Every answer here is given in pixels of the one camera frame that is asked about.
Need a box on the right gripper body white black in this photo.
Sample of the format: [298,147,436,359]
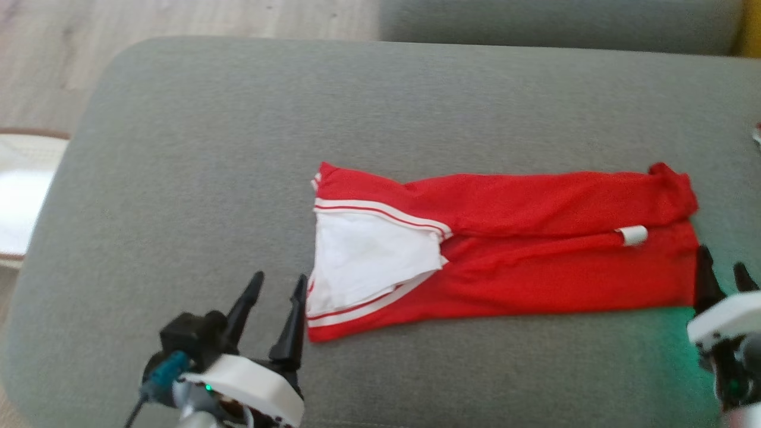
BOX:
[687,291,761,352]

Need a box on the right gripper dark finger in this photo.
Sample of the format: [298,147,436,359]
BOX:
[694,245,727,315]
[733,263,759,294]

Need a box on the grey fabric sofa seat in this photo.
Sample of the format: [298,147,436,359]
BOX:
[0,36,761,428]

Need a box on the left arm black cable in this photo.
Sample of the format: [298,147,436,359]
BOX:
[124,351,192,428]

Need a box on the white object on floor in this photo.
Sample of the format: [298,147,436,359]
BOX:
[0,128,71,269]

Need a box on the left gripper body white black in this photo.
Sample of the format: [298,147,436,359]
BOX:
[178,351,306,428]

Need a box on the red jersey with white stripes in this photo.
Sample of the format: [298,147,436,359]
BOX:
[304,162,701,344]

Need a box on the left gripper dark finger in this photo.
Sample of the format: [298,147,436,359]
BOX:
[269,273,309,373]
[224,272,266,352]

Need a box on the grey sofa section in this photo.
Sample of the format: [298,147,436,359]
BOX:
[379,0,744,57]

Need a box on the yellow object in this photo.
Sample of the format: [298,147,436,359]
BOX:
[736,0,761,58]

